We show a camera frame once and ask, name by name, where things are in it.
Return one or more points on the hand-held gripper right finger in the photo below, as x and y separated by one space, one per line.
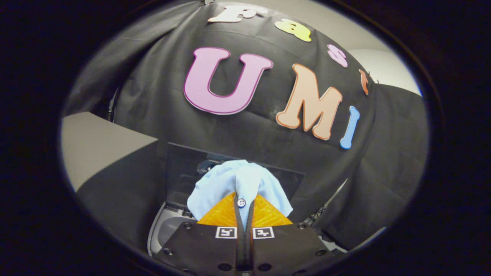
287 249

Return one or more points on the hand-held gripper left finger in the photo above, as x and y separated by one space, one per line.
203 249

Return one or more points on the light blue shirt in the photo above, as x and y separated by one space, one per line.
222 184

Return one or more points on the thin black stand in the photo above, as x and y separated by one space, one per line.
322 209

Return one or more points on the black backdrop cloth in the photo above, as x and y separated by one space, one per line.
268 153

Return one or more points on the grey and beige cabinet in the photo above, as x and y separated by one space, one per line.
99 145

